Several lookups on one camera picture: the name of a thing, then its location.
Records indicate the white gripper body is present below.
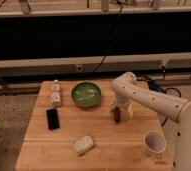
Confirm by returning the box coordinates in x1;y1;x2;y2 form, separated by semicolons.
110;103;133;121

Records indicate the black hanging cable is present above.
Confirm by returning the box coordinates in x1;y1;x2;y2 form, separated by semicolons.
90;5;124;74

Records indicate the dark red pepper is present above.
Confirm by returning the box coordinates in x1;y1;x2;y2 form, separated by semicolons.
114;108;120;124

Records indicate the white sponge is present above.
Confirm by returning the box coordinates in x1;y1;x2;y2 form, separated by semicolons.
73;134;95;156

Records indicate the black cable behind table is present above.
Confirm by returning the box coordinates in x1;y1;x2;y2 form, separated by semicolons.
135;75;182;98

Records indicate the white plastic bottle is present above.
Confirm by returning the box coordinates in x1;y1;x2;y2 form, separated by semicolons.
50;80;61;107

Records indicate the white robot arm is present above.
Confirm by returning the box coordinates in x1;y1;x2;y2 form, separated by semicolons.
111;72;191;171

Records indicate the green bowl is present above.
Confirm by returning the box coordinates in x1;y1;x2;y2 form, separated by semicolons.
71;82;101;108

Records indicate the black rectangular block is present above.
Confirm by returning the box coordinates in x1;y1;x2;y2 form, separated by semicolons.
46;108;60;130

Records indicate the white cup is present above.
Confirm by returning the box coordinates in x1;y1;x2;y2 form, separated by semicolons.
142;131;167;156

